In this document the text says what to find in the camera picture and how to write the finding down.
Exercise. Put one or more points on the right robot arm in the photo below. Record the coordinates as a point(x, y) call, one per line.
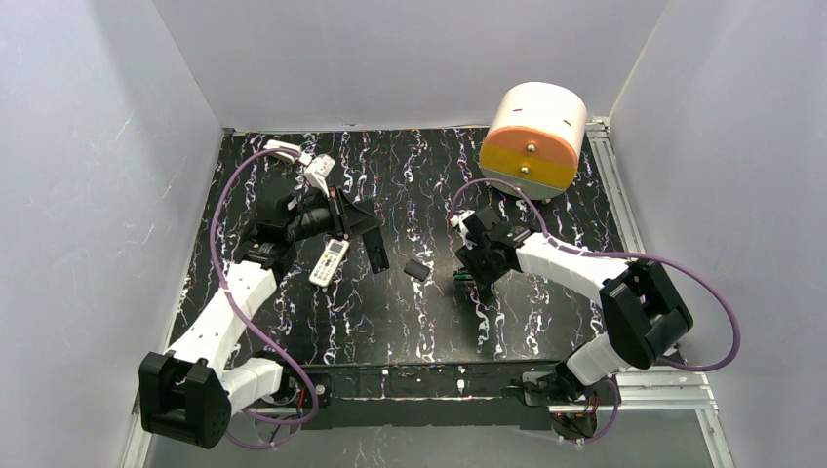
point(643, 313)

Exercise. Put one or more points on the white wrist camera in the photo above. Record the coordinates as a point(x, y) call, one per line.
point(457, 222)
point(317, 171)

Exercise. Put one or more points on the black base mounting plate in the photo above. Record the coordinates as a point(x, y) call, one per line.
point(524, 394)

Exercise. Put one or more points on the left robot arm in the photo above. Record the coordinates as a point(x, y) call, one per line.
point(187, 393)

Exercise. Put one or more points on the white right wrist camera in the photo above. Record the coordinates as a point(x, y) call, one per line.
point(457, 222)

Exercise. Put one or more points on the black battery cover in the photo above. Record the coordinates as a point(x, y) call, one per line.
point(417, 270)

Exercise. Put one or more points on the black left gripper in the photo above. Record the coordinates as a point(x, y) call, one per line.
point(352, 214)

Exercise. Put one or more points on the pink orange cylindrical drawer box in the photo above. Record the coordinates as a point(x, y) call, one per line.
point(534, 141)

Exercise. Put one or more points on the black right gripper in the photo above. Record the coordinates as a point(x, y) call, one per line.
point(474, 264)

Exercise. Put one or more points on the small white clip object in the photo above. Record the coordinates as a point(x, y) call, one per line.
point(285, 151)

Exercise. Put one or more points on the white remote control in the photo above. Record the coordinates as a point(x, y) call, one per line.
point(328, 262)

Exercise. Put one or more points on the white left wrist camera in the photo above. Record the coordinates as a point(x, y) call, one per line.
point(317, 171)

